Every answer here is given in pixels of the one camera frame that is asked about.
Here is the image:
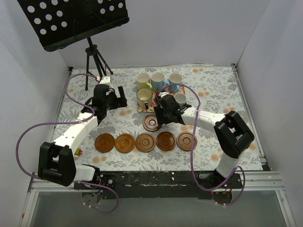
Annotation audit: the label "brown wooden coaster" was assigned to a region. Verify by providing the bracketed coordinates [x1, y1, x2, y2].
[156, 131, 177, 151]
[135, 133, 156, 153]
[143, 114, 161, 132]
[94, 133, 115, 153]
[115, 133, 135, 153]
[177, 131, 193, 151]

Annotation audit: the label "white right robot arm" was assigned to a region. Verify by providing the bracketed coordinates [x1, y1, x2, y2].
[154, 91, 255, 188]

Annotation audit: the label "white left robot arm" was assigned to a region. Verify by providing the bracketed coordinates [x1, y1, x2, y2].
[38, 84, 127, 189]

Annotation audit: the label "grey-blue small mug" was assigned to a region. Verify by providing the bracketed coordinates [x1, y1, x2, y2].
[174, 93, 187, 106]

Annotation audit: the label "floral tablecloth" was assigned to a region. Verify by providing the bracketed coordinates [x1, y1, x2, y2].
[76, 66, 250, 171]

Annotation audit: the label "floral serving tray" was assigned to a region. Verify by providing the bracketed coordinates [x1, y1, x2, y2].
[136, 85, 186, 113]

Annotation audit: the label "yellow-green mug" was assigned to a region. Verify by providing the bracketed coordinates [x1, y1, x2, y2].
[136, 72, 152, 90]

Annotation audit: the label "blue mug with white interior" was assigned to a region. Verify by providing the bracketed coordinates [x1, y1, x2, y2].
[169, 73, 183, 93]

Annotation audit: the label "light blue mug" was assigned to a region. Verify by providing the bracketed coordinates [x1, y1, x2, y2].
[151, 72, 170, 92]

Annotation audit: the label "small colourful toy pieces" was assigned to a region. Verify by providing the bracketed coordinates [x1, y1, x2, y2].
[74, 148, 82, 158]

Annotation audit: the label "black perforated music stand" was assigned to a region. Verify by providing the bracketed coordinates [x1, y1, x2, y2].
[18, 0, 129, 78]

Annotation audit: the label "cream mug with black handle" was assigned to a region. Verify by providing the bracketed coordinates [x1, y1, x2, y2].
[136, 88, 152, 110]

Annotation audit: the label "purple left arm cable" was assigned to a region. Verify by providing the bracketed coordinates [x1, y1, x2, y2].
[16, 73, 119, 214]

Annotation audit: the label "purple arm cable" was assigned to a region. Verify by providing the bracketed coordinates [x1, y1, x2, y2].
[157, 84, 245, 206]
[16, 73, 119, 214]

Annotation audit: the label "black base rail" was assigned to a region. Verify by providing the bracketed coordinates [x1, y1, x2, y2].
[73, 170, 242, 199]

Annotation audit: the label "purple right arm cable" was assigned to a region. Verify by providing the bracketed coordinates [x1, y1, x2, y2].
[157, 84, 245, 206]

